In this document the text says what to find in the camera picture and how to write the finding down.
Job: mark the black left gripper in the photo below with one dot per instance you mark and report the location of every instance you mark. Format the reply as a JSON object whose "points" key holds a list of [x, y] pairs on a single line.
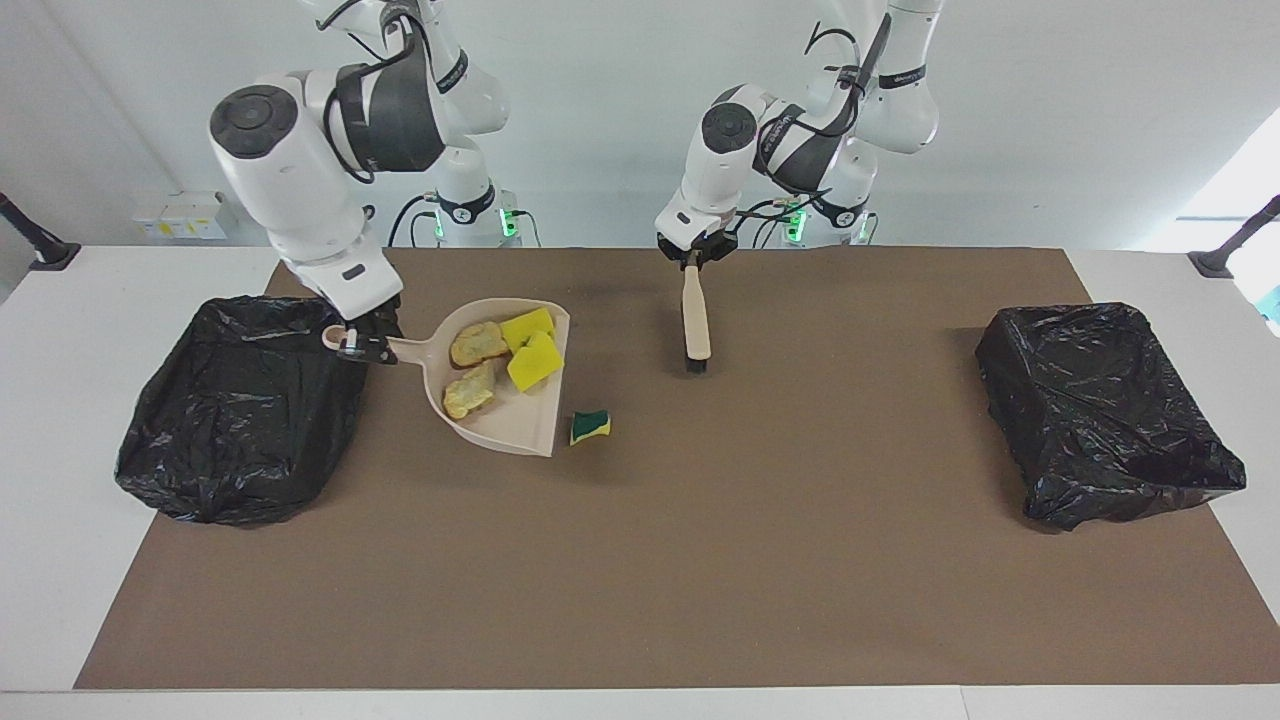
{"points": [[700, 248]]}

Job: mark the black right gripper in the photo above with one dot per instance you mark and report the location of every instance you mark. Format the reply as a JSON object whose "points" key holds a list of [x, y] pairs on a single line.
{"points": [[378, 322]]}

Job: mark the beige foam chunk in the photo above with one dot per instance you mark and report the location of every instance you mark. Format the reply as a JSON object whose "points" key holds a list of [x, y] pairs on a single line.
{"points": [[468, 390], [478, 342]]}

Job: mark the beige plastic dustpan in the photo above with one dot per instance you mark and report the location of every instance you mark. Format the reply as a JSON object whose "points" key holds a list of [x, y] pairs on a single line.
{"points": [[510, 420]]}

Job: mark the notched yellow green sponge piece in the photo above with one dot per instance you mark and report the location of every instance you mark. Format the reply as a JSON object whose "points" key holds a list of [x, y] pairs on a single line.
{"points": [[527, 325]]}

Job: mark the yellow sponge chunk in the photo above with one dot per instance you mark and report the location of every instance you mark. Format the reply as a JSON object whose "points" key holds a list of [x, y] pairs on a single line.
{"points": [[535, 362]]}

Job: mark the small green yellow sponge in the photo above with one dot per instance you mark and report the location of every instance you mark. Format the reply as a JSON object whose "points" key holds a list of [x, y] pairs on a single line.
{"points": [[590, 427]]}

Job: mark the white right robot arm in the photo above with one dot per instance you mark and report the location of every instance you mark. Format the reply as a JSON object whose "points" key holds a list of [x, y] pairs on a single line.
{"points": [[300, 200]]}

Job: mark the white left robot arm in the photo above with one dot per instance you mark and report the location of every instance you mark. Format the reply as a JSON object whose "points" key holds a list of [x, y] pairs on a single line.
{"points": [[715, 180]]}

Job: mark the black bag lined bin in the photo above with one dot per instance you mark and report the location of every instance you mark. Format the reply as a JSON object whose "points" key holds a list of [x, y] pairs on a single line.
{"points": [[250, 420], [1100, 420]]}

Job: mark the brown table mat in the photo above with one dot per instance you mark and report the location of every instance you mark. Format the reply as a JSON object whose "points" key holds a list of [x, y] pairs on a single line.
{"points": [[500, 600]]}

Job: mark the white teal object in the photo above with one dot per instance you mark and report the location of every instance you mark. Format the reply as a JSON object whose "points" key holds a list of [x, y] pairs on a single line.
{"points": [[1272, 302]]}

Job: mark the white wall outlet box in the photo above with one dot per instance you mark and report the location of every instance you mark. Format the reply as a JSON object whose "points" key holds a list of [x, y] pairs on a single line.
{"points": [[195, 213]]}

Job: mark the small white wall box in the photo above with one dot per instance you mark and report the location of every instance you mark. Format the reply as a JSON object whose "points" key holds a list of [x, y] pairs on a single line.
{"points": [[148, 222]]}

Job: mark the black camera stand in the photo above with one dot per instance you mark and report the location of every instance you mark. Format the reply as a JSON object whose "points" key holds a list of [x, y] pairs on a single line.
{"points": [[50, 252], [1215, 262]]}

